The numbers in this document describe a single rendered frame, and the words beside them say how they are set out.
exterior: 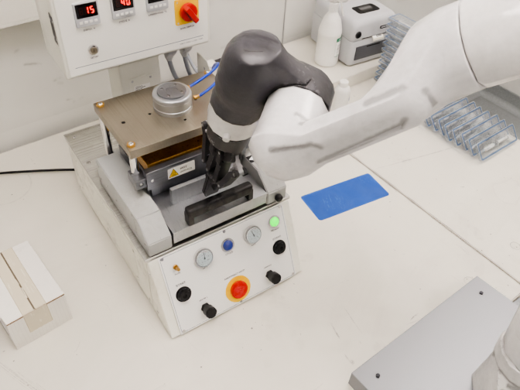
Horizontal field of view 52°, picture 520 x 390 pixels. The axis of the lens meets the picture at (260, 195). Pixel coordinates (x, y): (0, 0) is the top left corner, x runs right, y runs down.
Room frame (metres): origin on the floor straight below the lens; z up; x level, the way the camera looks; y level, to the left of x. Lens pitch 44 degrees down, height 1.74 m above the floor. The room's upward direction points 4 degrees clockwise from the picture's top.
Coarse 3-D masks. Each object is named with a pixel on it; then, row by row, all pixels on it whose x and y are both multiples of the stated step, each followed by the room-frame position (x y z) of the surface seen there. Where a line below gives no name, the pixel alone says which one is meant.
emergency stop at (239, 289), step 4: (240, 280) 0.70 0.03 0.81; (236, 284) 0.69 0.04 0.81; (240, 284) 0.69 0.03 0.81; (244, 284) 0.69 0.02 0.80; (232, 288) 0.68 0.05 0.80; (236, 288) 0.68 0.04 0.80; (240, 288) 0.69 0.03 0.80; (244, 288) 0.69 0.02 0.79; (232, 292) 0.67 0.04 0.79; (236, 292) 0.68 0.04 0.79; (240, 292) 0.68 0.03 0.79; (244, 292) 0.68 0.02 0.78; (236, 296) 0.67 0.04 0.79; (240, 296) 0.68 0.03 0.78
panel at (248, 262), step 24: (264, 216) 0.80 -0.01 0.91; (216, 240) 0.72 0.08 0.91; (240, 240) 0.75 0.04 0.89; (264, 240) 0.77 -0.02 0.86; (288, 240) 0.80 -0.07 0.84; (168, 264) 0.65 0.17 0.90; (192, 264) 0.67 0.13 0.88; (216, 264) 0.70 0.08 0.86; (240, 264) 0.72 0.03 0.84; (264, 264) 0.74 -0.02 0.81; (288, 264) 0.77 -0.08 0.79; (168, 288) 0.63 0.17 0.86; (192, 288) 0.65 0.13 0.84; (216, 288) 0.67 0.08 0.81; (264, 288) 0.72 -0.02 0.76; (192, 312) 0.62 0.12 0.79
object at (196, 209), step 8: (240, 184) 0.79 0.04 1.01; (248, 184) 0.79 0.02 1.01; (224, 192) 0.76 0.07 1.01; (232, 192) 0.76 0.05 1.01; (240, 192) 0.77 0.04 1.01; (248, 192) 0.78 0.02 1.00; (200, 200) 0.73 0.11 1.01; (208, 200) 0.73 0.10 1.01; (216, 200) 0.74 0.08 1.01; (224, 200) 0.75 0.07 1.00; (232, 200) 0.76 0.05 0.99; (192, 208) 0.71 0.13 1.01; (200, 208) 0.72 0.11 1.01; (208, 208) 0.72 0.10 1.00; (192, 216) 0.70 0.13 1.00; (192, 224) 0.70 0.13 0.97
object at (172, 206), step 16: (240, 176) 0.85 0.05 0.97; (176, 192) 0.76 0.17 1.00; (192, 192) 0.78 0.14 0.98; (256, 192) 0.81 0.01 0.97; (160, 208) 0.74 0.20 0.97; (176, 208) 0.75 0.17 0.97; (224, 208) 0.76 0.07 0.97; (240, 208) 0.77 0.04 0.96; (176, 224) 0.70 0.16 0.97; (208, 224) 0.72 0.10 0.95; (176, 240) 0.68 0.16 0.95
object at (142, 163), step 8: (200, 136) 0.87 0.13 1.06; (176, 144) 0.84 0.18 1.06; (184, 144) 0.84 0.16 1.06; (192, 144) 0.84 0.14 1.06; (200, 144) 0.85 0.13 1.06; (152, 152) 0.81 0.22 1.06; (160, 152) 0.81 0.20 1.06; (168, 152) 0.81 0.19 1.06; (176, 152) 0.81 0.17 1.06; (184, 152) 0.82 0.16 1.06; (144, 160) 0.78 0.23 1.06; (152, 160) 0.79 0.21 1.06; (160, 160) 0.79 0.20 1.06; (144, 168) 0.79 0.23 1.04
